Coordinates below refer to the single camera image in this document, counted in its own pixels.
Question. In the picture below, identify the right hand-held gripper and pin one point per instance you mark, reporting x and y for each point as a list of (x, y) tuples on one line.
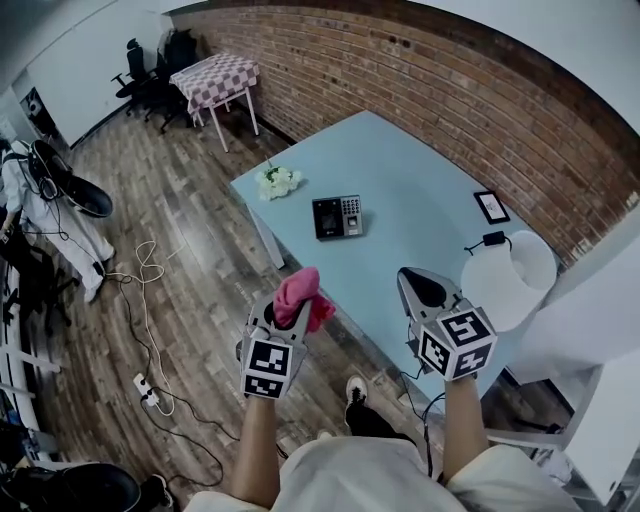
[(460, 345)]

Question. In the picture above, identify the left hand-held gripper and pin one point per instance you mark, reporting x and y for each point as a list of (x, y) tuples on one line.
[(267, 365)]

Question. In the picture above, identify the pink cloth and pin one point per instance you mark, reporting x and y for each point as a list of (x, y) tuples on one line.
[(300, 290)]

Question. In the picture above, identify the black keypad device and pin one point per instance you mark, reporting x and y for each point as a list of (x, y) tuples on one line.
[(330, 217)]

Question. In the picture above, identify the person's right forearm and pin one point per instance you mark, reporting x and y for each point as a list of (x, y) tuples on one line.
[(462, 430)]

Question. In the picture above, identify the person's left forearm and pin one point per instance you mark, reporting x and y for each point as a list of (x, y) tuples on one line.
[(255, 450)]

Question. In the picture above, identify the white table lamp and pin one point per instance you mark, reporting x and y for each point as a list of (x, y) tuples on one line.
[(492, 290)]

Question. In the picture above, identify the person's white shoe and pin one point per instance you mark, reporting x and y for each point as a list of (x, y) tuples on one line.
[(357, 387)]

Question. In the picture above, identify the black lamp power adapter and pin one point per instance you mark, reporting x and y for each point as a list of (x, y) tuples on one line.
[(494, 238)]

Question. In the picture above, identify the person's black trousers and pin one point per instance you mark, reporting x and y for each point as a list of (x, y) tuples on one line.
[(370, 425)]

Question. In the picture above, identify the white table leg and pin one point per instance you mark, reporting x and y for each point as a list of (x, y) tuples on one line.
[(267, 240)]

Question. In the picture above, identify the white power strip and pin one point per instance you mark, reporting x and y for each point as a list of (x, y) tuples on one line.
[(141, 385)]

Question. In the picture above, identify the person's white shirt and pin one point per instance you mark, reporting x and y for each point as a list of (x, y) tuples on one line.
[(360, 480)]

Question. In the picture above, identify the white cabinet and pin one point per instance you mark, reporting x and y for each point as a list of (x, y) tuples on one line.
[(610, 400)]

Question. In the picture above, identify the white artificial flower bouquet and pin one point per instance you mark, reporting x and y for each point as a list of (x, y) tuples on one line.
[(277, 182)]

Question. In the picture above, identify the black office chair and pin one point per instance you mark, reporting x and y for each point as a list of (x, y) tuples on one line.
[(167, 95), (135, 70)]

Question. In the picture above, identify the table with checkered tablecloth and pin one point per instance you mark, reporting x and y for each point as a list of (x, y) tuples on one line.
[(220, 75)]

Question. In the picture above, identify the black picture frame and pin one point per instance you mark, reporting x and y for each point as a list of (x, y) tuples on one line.
[(491, 206)]

